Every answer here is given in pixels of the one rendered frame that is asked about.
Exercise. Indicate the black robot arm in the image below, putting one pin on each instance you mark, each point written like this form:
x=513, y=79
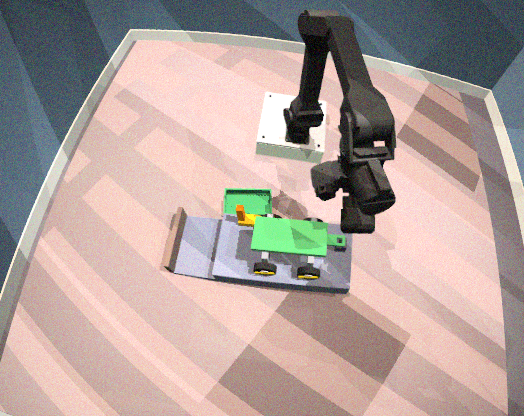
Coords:
x=365, y=114

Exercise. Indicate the yellow wedge chock with orange handle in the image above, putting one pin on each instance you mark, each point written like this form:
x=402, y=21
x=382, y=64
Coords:
x=245, y=219

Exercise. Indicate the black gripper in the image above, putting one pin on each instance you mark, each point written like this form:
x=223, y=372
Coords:
x=352, y=220

